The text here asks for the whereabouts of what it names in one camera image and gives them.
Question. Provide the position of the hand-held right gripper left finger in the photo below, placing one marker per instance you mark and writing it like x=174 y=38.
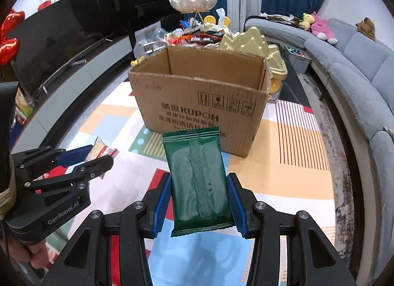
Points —
x=161 y=206

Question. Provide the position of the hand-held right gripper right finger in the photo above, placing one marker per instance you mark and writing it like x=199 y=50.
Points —
x=237 y=206

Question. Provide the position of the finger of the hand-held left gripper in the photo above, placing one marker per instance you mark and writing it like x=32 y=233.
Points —
x=74 y=155
x=92 y=169

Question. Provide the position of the pale snack packet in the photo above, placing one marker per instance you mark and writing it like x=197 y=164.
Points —
x=100 y=149

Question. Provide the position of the dark green snack packet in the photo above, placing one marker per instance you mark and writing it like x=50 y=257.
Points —
x=197 y=181

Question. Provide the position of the brown cardboard box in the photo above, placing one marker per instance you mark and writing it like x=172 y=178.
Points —
x=200 y=98

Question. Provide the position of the pile of assorted snacks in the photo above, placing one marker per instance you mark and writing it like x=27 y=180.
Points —
x=200 y=35

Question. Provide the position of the person's left hand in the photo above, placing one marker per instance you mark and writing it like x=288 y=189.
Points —
x=30 y=255

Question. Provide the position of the printed paper box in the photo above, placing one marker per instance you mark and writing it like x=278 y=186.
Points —
x=24 y=103

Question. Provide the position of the grey television cabinet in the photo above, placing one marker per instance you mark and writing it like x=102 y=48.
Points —
x=77 y=83

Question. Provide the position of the colourful patchwork tablecloth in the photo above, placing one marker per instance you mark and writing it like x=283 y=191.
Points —
x=292 y=150

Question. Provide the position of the grey patterned rug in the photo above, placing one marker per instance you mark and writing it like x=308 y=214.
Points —
x=335 y=156

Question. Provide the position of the yellow bear toy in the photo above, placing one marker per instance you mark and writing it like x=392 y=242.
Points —
x=138 y=62

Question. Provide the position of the black flat television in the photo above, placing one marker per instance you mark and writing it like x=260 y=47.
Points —
x=55 y=36

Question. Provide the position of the red heart balloon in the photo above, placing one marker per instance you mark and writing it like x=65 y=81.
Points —
x=9 y=52
x=12 y=24

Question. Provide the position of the clear plastic container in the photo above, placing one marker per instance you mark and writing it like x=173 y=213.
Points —
x=147 y=40

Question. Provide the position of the red ornament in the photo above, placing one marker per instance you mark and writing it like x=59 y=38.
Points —
x=44 y=6

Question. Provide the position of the grey storage bin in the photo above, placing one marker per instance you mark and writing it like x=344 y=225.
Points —
x=297 y=61

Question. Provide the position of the gold tree-shaped tin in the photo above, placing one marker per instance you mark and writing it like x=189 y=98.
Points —
x=246 y=43

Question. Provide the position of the black upright piano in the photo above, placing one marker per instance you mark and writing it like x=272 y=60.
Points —
x=135 y=0

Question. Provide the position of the grey sectional sofa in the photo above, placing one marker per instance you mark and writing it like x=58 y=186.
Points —
x=357 y=70

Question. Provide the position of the yellow plastic toy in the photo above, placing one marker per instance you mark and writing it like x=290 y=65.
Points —
x=209 y=20

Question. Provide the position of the clothes heap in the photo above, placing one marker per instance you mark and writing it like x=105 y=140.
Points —
x=280 y=19

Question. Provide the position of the lotus-shaped serving tray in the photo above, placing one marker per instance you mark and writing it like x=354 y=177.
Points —
x=194 y=3

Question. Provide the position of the pink plush toy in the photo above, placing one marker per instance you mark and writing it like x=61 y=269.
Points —
x=321 y=29

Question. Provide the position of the yellow plush toy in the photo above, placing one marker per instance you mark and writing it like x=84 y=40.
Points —
x=307 y=21

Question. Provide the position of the brown plush toy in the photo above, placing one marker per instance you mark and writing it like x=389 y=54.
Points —
x=366 y=27

